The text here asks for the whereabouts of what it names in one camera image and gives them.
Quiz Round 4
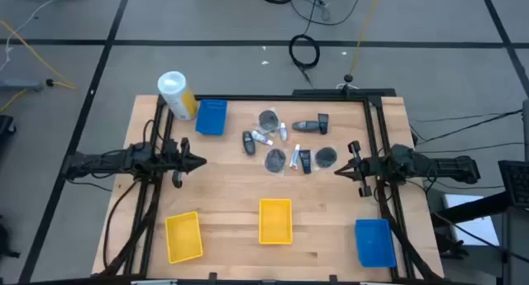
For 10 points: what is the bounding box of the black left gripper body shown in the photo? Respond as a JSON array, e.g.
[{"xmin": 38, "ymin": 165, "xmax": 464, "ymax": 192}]
[{"xmin": 167, "ymin": 137, "xmax": 192, "ymax": 189}]

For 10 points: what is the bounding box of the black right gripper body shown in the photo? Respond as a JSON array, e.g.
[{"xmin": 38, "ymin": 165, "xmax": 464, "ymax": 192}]
[{"xmin": 347, "ymin": 140, "xmax": 389, "ymax": 198}]

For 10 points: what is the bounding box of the black sponge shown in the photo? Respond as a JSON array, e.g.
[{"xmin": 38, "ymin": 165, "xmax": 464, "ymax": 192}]
[
  {"xmin": 256, "ymin": 107, "xmax": 282, "ymax": 134},
  {"xmin": 264, "ymin": 147, "xmax": 288, "ymax": 175},
  {"xmin": 313, "ymin": 145, "xmax": 339, "ymax": 169}
]

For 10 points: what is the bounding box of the black remote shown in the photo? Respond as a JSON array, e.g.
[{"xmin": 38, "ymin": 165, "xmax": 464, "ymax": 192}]
[{"xmin": 241, "ymin": 131, "xmax": 256, "ymax": 156}]

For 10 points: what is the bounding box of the small dark grey bottle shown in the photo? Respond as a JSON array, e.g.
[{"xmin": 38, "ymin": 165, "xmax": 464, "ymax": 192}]
[{"xmin": 291, "ymin": 120, "xmax": 321, "ymax": 133}]

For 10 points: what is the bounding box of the yellow plastic basket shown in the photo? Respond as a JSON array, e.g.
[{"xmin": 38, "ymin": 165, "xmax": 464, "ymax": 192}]
[
  {"xmin": 164, "ymin": 211, "xmax": 204, "ymax": 264},
  {"xmin": 258, "ymin": 198, "xmax": 293, "ymax": 245}
]

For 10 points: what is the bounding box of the blue plastic basket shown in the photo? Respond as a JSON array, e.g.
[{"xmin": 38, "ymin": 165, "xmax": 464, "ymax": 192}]
[
  {"xmin": 194, "ymin": 98, "xmax": 229, "ymax": 137},
  {"xmin": 355, "ymin": 218, "xmax": 398, "ymax": 269}
]

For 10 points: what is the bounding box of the white yellow wipes canister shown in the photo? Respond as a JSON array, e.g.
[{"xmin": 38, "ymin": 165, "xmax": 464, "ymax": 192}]
[{"xmin": 157, "ymin": 70, "xmax": 198, "ymax": 121}]

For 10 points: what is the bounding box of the dark grey desk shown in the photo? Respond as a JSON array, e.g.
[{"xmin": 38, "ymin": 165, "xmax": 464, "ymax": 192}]
[{"xmin": 430, "ymin": 190, "xmax": 529, "ymax": 285}]

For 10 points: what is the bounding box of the black stand foot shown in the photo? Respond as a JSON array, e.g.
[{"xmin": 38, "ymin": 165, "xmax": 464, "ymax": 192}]
[{"xmin": 436, "ymin": 230, "xmax": 471, "ymax": 260}]

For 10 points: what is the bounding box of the white board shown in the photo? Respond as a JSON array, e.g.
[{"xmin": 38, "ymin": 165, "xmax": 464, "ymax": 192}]
[{"xmin": 441, "ymin": 192, "xmax": 502, "ymax": 248}]

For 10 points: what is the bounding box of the black keyboard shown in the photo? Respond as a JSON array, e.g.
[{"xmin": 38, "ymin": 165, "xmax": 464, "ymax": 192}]
[{"xmin": 497, "ymin": 159, "xmax": 529, "ymax": 208}]

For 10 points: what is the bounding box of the grey floor base bar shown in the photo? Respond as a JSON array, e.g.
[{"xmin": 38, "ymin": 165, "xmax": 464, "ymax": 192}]
[{"xmin": 0, "ymin": 78, "xmax": 45, "ymax": 93}]

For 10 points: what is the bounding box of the black chair base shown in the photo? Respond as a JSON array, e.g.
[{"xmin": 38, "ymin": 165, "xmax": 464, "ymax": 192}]
[{"xmin": 0, "ymin": 114, "xmax": 17, "ymax": 148}]

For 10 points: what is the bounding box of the black floor object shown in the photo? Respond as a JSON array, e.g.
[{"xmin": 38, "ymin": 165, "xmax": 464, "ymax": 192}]
[{"xmin": 0, "ymin": 214, "xmax": 21, "ymax": 260}]

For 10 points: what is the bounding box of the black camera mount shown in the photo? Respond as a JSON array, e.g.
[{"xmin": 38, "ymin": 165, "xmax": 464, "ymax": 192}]
[{"xmin": 336, "ymin": 73, "xmax": 360, "ymax": 97}]

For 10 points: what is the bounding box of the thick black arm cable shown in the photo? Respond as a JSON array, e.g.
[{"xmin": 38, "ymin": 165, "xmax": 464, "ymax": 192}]
[{"xmin": 102, "ymin": 179, "xmax": 140, "ymax": 273}]

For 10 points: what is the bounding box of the coiled black floor cable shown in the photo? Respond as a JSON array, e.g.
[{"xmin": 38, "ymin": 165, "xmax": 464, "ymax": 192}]
[{"xmin": 288, "ymin": 33, "xmax": 322, "ymax": 89}]

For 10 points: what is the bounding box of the yellow cable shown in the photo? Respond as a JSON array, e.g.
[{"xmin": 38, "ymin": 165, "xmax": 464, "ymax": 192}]
[
  {"xmin": 349, "ymin": 0, "xmax": 384, "ymax": 76},
  {"xmin": 0, "ymin": 19, "xmax": 79, "ymax": 112}
]

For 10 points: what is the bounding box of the grey post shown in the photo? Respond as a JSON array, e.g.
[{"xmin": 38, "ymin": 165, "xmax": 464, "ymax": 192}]
[{"xmin": 522, "ymin": 97, "xmax": 529, "ymax": 150}]

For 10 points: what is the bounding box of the white floor cable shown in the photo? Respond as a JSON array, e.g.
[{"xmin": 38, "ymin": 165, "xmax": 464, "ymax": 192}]
[{"xmin": 0, "ymin": 0, "xmax": 57, "ymax": 71}]

